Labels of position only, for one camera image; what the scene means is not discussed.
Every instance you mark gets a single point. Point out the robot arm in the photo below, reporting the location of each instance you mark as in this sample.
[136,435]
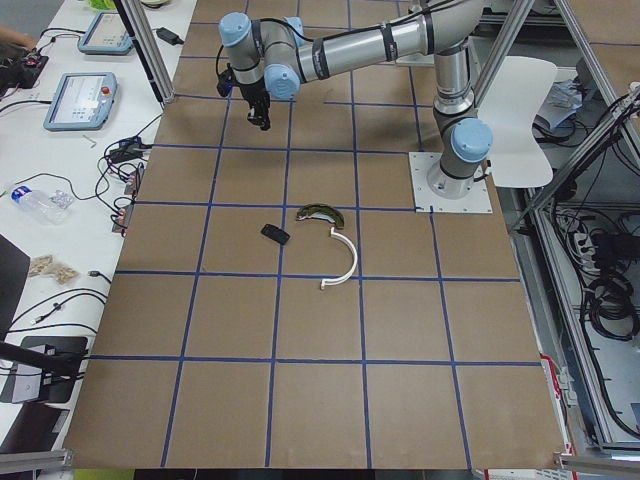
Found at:
[271,58]

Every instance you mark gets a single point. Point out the aluminium frame post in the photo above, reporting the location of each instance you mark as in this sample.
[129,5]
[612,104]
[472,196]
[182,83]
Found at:
[139,30]

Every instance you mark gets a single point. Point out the blue teach pendant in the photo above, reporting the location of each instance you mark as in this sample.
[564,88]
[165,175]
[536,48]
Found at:
[106,35]
[82,102]

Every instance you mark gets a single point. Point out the white curved plastic bracket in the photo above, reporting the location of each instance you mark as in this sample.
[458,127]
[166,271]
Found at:
[349,261]

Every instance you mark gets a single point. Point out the black power adapter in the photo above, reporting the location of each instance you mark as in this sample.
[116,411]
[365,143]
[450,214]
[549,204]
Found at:
[169,36]

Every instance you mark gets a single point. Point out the white plastic chair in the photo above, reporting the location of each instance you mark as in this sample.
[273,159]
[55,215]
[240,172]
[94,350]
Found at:
[509,108]

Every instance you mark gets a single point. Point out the plastic water bottle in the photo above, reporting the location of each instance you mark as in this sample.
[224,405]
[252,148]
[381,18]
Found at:
[38,204]

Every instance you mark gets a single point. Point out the black brake pad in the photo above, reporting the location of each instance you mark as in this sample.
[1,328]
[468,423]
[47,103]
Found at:
[275,234]

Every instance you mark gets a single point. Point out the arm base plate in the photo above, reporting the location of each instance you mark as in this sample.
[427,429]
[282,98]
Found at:
[435,192]

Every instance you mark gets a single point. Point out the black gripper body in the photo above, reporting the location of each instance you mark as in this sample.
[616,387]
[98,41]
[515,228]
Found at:
[252,95]

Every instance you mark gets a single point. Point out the green curved brake shoe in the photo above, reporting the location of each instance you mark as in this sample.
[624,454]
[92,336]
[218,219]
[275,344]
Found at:
[320,211]

